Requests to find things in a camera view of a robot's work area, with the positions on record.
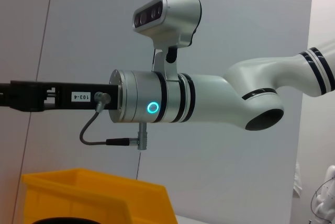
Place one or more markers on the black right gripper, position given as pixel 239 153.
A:
pixel 52 102

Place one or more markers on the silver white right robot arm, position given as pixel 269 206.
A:
pixel 209 98

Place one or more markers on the black mesh pen holder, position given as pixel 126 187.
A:
pixel 65 221

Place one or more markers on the yellow plastic bin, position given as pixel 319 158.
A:
pixel 91 197

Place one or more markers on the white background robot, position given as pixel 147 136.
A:
pixel 329 203

